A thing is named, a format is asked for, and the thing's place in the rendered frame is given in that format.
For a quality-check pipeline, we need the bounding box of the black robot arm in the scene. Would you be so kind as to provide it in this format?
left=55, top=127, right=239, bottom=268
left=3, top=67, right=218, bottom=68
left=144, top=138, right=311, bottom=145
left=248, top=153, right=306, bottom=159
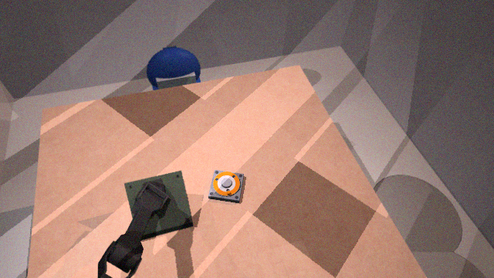
left=97, top=179, right=169, bottom=278

